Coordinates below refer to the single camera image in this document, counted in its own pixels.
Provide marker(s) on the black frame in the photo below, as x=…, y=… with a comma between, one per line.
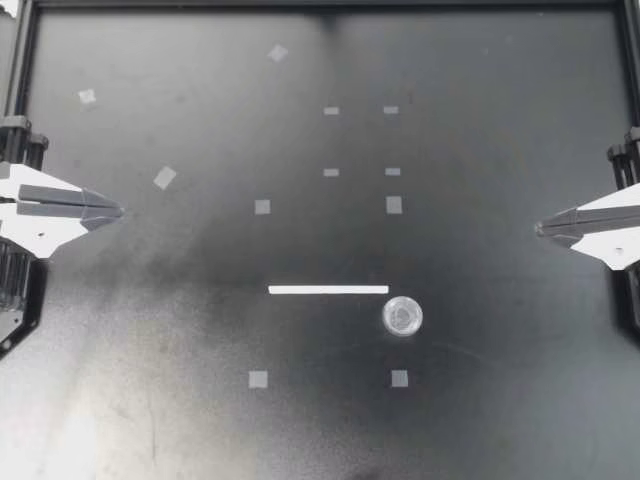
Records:
x=22, y=50

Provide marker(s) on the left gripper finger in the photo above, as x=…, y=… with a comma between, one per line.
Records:
x=55, y=225
x=45, y=192

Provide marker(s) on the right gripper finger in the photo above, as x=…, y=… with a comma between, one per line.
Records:
x=605, y=245
x=610, y=207

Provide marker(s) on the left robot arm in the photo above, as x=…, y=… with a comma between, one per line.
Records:
x=20, y=300

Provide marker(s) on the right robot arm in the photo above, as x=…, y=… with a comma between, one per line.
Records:
x=631, y=310

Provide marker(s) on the small clear plastic cup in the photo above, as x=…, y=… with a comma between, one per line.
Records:
x=402, y=316

